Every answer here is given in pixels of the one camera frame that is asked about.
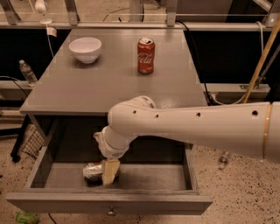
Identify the clear plastic water bottle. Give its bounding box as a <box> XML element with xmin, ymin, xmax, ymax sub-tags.
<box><xmin>19</xmin><ymin>59</ymin><xmax>38</xmax><ymax>87</ymax></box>

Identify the green crumpled bag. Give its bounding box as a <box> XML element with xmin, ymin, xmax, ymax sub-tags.
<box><xmin>16</xmin><ymin>212</ymin><xmax>39</xmax><ymax>224</ymax></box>

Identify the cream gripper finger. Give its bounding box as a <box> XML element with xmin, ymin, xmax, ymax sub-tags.
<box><xmin>101</xmin><ymin>159</ymin><xmax>120</xmax><ymax>186</ymax></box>

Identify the metal railing frame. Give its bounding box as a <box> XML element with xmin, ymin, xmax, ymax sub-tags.
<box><xmin>0</xmin><ymin>0</ymin><xmax>280</xmax><ymax>31</ymax></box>

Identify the white ceramic bowl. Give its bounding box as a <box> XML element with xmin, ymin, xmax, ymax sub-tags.
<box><xmin>69</xmin><ymin>37</ymin><xmax>102</xmax><ymax>64</ymax></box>

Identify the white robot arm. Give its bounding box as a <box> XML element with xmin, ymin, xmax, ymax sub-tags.
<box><xmin>94</xmin><ymin>96</ymin><xmax>280</xmax><ymax>186</ymax></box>

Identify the plastic bottle lying on floor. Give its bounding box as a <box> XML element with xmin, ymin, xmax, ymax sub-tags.
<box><xmin>219</xmin><ymin>151</ymin><xmax>230</xmax><ymax>170</ymax></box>

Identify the black wire mesh basket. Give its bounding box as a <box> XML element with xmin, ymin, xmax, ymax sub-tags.
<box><xmin>22</xmin><ymin>129</ymin><xmax>45</xmax><ymax>158</ymax></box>

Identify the black power cable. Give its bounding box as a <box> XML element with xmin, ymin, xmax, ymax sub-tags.
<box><xmin>175</xmin><ymin>20</ymin><xmax>215</xmax><ymax>107</ymax></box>

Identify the grey open top drawer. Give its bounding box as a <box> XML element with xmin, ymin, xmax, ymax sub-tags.
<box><xmin>4</xmin><ymin>117</ymin><xmax>214</xmax><ymax>216</ymax></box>

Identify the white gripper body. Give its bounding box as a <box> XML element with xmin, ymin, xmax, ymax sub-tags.
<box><xmin>94</xmin><ymin>132</ymin><xmax>129</xmax><ymax>159</ymax></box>

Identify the grey cabinet counter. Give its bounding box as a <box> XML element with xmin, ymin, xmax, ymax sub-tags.
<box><xmin>19</xmin><ymin>28</ymin><xmax>211</xmax><ymax>150</ymax></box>

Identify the metal drawer knob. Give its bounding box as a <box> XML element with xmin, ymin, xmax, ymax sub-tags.
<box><xmin>107</xmin><ymin>206</ymin><xmax>116</xmax><ymax>217</ymax></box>

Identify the yellow metal frame stand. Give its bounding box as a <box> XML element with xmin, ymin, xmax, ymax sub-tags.
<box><xmin>242</xmin><ymin>13</ymin><xmax>280</xmax><ymax>103</ymax></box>

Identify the red coca-cola can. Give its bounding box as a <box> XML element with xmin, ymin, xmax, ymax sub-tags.
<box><xmin>137</xmin><ymin>37</ymin><xmax>155</xmax><ymax>74</ymax></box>

